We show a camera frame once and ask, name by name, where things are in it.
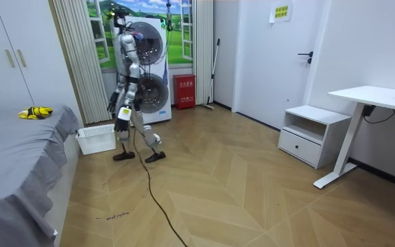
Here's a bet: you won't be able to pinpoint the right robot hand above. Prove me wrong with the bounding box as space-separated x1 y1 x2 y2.
106 91 119 113

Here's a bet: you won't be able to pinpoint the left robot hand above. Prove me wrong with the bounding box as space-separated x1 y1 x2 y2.
114 105 132 133

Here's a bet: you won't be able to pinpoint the yellow and black garment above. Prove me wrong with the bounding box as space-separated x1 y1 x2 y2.
17 106 53 120

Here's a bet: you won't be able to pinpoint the robot legs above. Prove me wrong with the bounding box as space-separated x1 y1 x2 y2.
112 99 167 164

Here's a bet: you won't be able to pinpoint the white laundry basket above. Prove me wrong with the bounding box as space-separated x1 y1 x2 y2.
75 123 117 156

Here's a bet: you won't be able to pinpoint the white washing machine tower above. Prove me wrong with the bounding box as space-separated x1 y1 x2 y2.
114 16 173 125

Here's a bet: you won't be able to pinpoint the beige pleated curtain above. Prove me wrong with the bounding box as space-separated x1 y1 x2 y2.
192 0 215 106
48 0 112 125

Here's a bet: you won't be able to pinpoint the red fire extinguisher box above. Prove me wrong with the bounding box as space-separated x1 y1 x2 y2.
173 73 197 110

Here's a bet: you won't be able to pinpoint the robot body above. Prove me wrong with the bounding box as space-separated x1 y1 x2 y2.
112 7 145 113

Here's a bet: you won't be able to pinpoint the grey bed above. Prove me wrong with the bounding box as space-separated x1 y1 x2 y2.
0 105 82 247

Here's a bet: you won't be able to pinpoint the white room door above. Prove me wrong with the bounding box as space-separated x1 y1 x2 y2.
232 0 333 131

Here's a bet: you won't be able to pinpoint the white nightstand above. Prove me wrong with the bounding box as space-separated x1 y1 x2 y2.
277 104 352 170

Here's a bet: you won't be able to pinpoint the yellow and white paper sign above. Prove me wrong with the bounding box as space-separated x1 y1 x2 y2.
268 1 294 24

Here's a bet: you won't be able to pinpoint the black desk control box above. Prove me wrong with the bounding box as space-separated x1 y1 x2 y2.
361 104 376 118

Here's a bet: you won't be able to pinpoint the white desk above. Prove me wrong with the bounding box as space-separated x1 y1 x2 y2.
313 85 395 190

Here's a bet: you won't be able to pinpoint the black floor cable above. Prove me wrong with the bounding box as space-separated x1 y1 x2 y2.
132 126 189 247

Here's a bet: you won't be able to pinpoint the window landscape wall poster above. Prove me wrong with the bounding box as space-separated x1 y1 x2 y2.
86 0 194 69

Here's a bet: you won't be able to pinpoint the mop with grey handle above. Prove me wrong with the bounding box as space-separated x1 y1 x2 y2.
200 38 221 110

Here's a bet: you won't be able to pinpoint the black door handle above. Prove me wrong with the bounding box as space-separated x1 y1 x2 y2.
297 51 314 65

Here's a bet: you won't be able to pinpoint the black desk cable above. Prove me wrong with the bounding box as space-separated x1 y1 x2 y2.
363 108 395 125

